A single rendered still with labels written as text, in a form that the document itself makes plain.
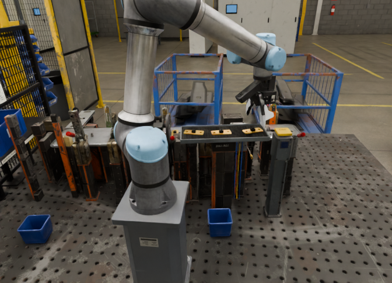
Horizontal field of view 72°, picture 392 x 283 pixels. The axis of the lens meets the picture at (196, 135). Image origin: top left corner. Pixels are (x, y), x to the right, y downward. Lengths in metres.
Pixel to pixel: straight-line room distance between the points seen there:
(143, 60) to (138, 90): 0.09
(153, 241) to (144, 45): 0.58
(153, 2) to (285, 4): 8.61
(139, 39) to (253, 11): 8.38
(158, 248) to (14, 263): 0.73
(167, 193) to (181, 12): 0.50
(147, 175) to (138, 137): 0.11
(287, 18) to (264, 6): 0.79
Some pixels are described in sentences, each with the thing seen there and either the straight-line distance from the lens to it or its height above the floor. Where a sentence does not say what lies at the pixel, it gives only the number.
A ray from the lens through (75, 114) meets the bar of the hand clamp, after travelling 1.41.
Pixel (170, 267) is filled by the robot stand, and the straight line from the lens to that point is 0.98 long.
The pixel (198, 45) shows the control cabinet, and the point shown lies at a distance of 9.20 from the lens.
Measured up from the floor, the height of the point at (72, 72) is 0.79.
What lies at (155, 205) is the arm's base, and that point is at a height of 1.13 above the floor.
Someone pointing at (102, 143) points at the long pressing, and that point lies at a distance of 1.52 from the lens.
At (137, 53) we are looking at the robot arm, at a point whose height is 1.54.
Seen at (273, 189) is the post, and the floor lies 0.86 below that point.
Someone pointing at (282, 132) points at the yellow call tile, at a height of 1.16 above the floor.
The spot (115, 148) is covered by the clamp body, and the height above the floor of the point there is 1.04.
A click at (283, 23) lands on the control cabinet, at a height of 1.01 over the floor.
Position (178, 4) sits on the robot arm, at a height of 1.66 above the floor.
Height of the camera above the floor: 1.67
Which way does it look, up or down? 27 degrees down
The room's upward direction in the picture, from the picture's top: 1 degrees counter-clockwise
